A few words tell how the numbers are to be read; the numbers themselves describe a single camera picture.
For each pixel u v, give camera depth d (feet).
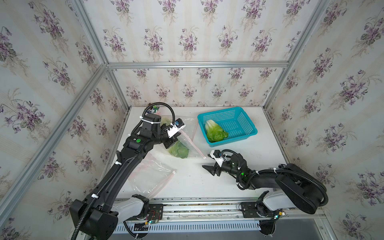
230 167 2.34
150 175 2.83
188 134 3.34
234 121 3.64
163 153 3.03
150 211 2.36
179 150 2.68
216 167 2.40
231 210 2.45
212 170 2.41
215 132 3.12
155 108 3.40
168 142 2.09
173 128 1.98
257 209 2.17
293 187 1.46
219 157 2.30
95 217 1.16
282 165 2.86
